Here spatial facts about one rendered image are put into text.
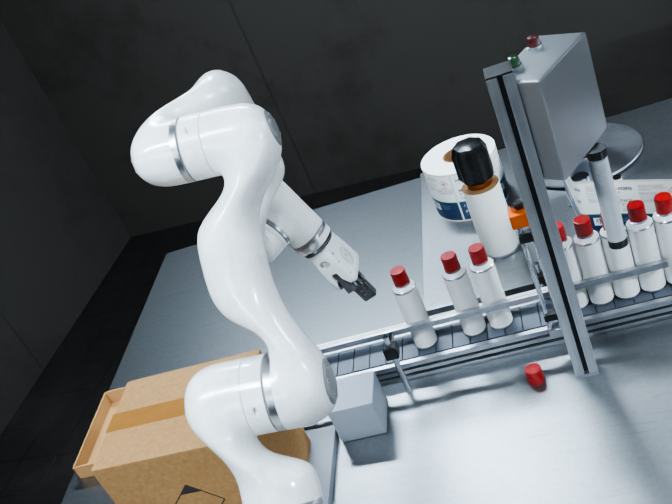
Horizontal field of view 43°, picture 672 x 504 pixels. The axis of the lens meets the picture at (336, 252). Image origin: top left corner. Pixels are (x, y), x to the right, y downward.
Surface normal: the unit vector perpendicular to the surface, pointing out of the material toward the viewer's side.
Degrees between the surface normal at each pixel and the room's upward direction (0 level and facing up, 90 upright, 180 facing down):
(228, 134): 58
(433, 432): 0
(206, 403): 44
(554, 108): 90
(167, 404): 0
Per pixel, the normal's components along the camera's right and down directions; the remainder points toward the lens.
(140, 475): -0.08, 0.56
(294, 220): 0.37, 0.17
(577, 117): 0.72, 0.10
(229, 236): 0.13, 0.04
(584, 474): -0.36, -0.79
